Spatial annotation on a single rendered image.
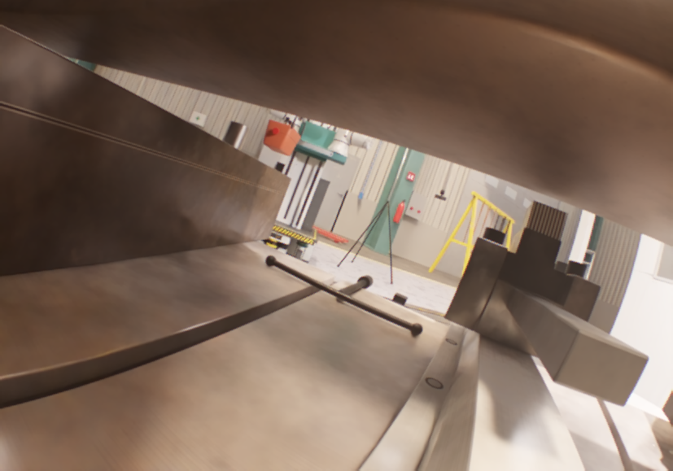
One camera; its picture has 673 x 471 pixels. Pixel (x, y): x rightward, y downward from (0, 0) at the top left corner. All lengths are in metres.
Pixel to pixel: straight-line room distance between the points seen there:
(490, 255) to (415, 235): 8.07
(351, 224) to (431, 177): 2.82
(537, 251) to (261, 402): 0.73
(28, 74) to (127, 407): 0.47
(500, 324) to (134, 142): 0.91
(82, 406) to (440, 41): 0.60
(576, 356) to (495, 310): 0.47
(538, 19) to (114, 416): 0.62
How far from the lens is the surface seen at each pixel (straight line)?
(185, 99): 8.51
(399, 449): 0.41
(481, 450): 0.30
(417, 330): 1.00
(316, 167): 2.66
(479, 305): 0.72
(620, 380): 0.30
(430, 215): 8.96
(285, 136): 1.43
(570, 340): 0.27
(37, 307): 0.54
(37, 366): 0.44
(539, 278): 0.81
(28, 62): 0.53
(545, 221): 0.86
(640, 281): 2.98
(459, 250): 9.67
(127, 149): 0.67
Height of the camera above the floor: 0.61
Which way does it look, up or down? 2 degrees down
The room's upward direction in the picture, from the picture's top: 21 degrees clockwise
